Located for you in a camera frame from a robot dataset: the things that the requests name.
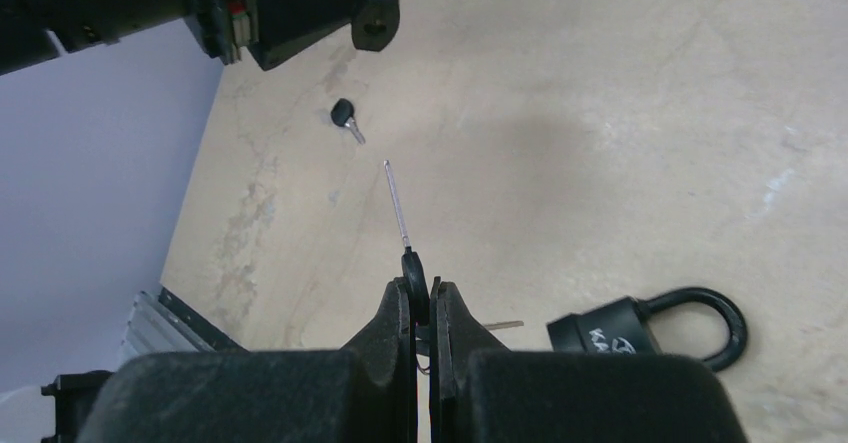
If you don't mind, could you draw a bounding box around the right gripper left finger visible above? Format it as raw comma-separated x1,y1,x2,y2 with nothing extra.
343,277,418,442

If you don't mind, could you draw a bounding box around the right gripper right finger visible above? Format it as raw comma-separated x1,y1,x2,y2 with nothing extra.
429,277,507,442

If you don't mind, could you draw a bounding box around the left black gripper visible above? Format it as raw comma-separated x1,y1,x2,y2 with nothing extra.
184,0,358,71

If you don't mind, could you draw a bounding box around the black key bunch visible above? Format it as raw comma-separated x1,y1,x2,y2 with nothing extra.
384,161,519,372

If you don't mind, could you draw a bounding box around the orange black padlock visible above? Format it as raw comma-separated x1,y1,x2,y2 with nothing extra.
350,0,400,52

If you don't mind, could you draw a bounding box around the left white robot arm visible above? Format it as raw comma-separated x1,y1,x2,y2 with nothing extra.
1,0,359,74

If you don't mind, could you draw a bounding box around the single black key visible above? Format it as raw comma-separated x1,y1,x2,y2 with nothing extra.
330,98,366,145

